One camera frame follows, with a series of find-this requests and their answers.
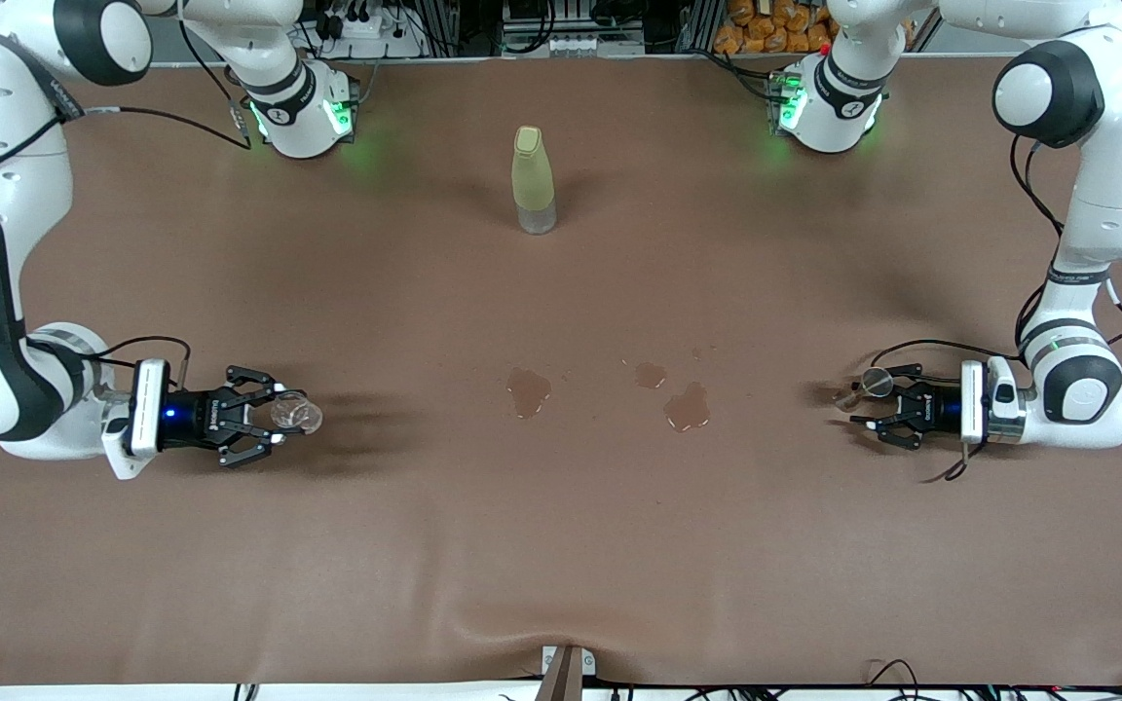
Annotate metal jigger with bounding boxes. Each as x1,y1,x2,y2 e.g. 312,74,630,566
834,367,895,410

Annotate clear glass beaker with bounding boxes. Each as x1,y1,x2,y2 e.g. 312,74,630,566
271,389,324,435

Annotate brown table mat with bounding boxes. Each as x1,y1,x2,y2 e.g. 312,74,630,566
0,54,1122,687

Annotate green capped clear bottle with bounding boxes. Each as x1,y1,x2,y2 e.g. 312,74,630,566
511,126,558,236

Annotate white power strip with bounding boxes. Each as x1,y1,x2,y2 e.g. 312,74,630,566
313,8,426,61

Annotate orange snack bags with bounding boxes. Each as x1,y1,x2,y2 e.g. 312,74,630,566
714,0,837,55

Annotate metal table clamp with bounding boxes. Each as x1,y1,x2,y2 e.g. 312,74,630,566
540,645,597,701

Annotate dark equipment rack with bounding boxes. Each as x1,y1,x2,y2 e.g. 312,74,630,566
503,0,646,57

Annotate black cable loop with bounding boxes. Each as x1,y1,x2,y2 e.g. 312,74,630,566
868,659,920,694

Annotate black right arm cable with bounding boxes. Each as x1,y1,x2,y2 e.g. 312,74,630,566
0,19,252,388

